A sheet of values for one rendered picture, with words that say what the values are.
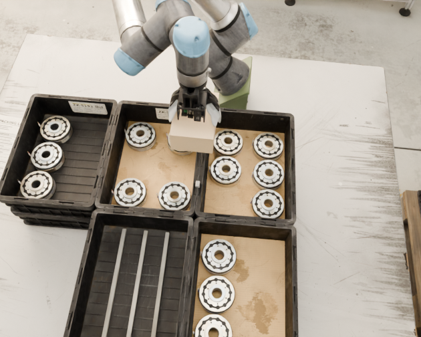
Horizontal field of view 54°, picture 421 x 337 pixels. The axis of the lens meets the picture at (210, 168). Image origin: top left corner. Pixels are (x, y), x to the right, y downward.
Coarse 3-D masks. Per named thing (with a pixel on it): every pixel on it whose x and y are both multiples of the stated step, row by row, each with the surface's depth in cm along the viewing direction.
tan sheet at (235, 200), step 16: (224, 128) 147; (208, 160) 141; (240, 160) 141; (256, 160) 141; (208, 176) 138; (208, 192) 135; (224, 192) 135; (240, 192) 136; (256, 192) 136; (208, 208) 133; (224, 208) 133; (240, 208) 133
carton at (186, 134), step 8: (216, 96) 118; (176, 112) 115; (176, 120) 114; (184, 120) 114; (192, 120) 114; (208, 120) 114; (176, 128) 112; (184, 128) 112; (192, 128) 112; (200, 128) 112; (208, 128) 113; (176, 136) 112; (184, 136) 111; (192, 136) 111; (200, 136) 111; (208, 136) 111; (176, 144) 115; (184, 144) 115; (192, 144) 114; (200, 144) 114; (208, 144) 113; (208, 152) 117
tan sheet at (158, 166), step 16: (160, 128) 147; (160, 144) 144; (128, 160) 140; (144, 160) 140; (160, 160) 141; (176, 160) 141; (192, 160) 141; (128, 176) 138; (144, 176) 138; (160, 176) 138; (176, 176) 138; (192, 176) 138; (160, 208) 132
